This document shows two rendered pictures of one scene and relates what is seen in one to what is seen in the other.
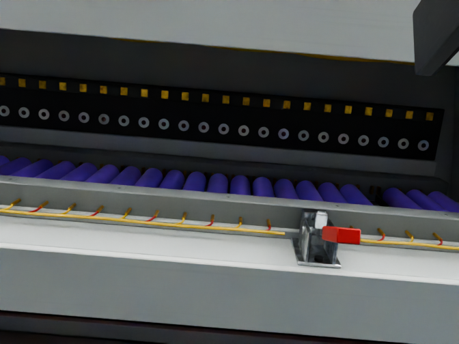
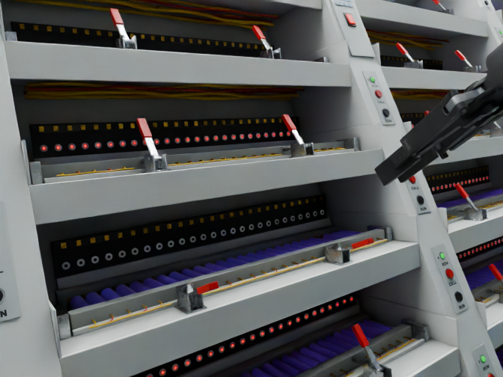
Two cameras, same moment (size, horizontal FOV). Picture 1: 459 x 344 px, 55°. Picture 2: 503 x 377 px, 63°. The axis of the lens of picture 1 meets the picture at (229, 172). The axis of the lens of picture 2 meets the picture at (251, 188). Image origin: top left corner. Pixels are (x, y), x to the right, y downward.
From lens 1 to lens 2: 0.46 m
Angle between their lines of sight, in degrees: 35
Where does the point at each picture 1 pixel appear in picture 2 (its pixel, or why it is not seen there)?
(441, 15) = (391, 170)
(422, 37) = (383, 176)
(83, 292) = (278, 307)
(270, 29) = (296, 176)
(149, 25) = (254, 185)
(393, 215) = (349, 239)
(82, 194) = (241, 271)
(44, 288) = (263, 312)
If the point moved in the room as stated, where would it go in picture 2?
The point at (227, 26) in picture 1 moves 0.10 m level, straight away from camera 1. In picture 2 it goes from (281, 179) to (249, 199)
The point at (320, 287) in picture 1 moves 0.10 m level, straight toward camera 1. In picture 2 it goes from (351, 271) to (389, 262)
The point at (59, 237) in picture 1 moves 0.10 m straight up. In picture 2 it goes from (254, 289) to (234, 221)
